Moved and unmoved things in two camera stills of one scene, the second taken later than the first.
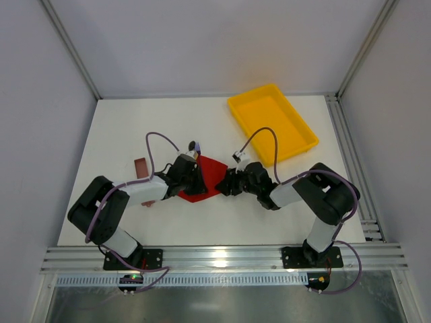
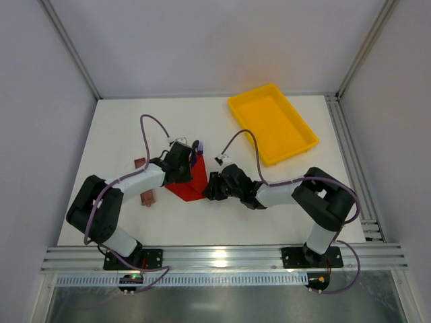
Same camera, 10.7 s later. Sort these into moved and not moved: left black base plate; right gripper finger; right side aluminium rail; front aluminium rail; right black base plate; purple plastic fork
Moved: purple plastic fork; right gripper finger
Not moved: right black base plate; left black base plate; right side aluminium rail; front aluminium rail
